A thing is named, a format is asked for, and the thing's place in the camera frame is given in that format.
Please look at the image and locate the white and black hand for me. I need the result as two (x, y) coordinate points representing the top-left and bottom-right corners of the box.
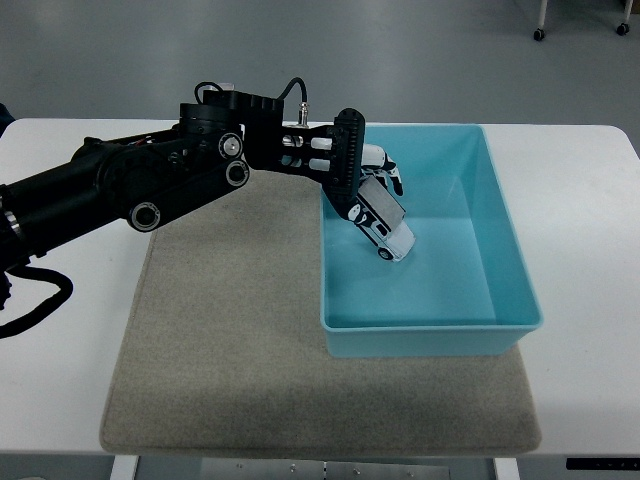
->
(321, 106), (405, 229)

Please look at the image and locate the white toy car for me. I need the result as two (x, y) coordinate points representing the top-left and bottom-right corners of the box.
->
(352, 178), (417, 264)

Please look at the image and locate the blue plastic box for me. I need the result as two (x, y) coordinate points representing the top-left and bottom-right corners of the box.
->
(318, 123), (545, 359)

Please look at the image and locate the grey-brown felt mat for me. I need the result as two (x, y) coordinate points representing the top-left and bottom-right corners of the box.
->
(99, 169), (544, 457)

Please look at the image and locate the grey metal plate with screws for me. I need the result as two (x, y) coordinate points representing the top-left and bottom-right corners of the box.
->
(199, 459), (451, 480)

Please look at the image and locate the white table leg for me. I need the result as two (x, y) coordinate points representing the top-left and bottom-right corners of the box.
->
(493, 457), (522, 480)
(109, 455), (139, 480)

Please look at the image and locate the black table control panel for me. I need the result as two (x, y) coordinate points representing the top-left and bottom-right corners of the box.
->
(565, 457), (640, 472)

